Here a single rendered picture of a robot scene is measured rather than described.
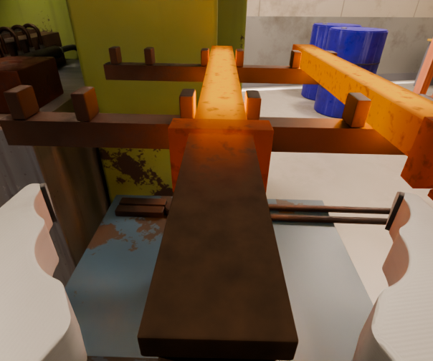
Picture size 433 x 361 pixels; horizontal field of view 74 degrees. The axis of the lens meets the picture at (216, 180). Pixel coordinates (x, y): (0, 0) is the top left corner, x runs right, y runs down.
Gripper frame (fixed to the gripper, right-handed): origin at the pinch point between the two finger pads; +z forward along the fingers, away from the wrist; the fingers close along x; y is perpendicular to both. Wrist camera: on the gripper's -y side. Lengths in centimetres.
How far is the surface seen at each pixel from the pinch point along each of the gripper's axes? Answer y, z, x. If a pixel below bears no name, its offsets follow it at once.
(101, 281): 26.4, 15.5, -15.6
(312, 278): 26.4, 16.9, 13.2
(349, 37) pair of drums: 22, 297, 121
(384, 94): -0.8, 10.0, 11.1
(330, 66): -0.7, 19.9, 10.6
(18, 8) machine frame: -3, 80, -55
